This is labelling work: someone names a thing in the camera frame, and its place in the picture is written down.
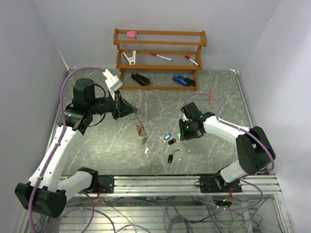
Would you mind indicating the black stapler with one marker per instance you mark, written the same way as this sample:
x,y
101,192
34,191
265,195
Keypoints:
x,y
142,80

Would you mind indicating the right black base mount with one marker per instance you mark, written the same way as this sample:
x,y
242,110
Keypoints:
x,y
213,183

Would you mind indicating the orange pencil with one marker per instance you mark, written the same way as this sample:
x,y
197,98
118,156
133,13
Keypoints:
x,y
211,95

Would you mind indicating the white clamp tool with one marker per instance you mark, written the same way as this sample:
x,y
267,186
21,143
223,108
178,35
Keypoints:
x,y
131,60

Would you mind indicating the pink eraser block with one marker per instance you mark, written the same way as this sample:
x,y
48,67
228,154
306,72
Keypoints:
x,y
131,35

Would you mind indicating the silver key on lower tag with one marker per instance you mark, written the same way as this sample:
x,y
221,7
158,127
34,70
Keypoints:
x,y
174,151

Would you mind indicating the blue stapler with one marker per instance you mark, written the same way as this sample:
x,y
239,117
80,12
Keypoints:
x,y
183,81

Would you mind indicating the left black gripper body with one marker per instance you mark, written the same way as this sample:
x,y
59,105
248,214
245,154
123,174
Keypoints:
x,y
116,109

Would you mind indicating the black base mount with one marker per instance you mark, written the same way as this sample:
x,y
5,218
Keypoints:
x,y
104,184
213,183

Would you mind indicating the black key tag upper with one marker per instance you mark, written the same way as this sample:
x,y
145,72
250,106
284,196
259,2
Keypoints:
x,y
172,141

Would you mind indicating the aluminium rail frame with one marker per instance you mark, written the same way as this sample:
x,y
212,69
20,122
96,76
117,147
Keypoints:
x,y
149,186

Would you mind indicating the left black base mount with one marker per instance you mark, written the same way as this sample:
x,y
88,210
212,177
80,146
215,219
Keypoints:
x,y
104,184

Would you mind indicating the red capped white marker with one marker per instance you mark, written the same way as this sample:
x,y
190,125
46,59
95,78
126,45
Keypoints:
x,y
194,62

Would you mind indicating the blue key tag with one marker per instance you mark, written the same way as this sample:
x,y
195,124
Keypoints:
x,y
167,136

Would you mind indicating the red white marker pen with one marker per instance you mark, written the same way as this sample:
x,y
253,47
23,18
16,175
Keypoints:
x,y
160,56

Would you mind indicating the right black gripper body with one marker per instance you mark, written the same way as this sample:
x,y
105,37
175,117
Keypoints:
x,y
187,130

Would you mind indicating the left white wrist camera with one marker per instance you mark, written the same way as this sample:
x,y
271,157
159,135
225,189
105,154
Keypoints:
x,y
112,81

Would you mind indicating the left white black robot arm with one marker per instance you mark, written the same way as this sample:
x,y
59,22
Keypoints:
x,y
45,193

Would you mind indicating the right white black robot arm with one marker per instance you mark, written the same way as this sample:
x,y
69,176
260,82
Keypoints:
x,y
253,148

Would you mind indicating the black key tag lower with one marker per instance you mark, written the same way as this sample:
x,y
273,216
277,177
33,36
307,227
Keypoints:
x,y
170,159

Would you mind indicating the black key tag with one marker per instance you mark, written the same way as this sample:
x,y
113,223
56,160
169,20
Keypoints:
x,y
172,141
170,159

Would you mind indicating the wooden three-tier rack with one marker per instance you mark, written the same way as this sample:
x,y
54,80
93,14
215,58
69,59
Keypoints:
x,y
172,44

